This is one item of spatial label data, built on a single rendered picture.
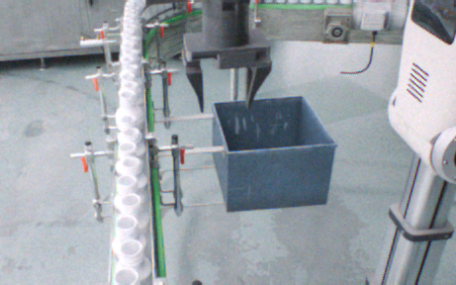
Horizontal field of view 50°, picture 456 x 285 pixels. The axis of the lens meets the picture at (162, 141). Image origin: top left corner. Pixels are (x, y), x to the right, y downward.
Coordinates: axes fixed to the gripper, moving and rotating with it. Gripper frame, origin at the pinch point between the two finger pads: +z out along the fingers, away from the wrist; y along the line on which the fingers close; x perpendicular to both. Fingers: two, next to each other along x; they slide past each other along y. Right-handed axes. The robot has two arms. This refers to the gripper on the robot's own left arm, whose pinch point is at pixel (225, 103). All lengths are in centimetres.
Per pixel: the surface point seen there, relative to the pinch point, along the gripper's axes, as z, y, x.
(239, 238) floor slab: 140, 27, 117
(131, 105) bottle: 22, -15, 43
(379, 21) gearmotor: 42, 89, 141
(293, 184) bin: 58, 29, 54
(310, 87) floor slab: 141, 110, 276
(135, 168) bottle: 23.7, -14.5, 19.6
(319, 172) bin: 55, 36, 54
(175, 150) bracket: 32.0, -5.7, 37.3
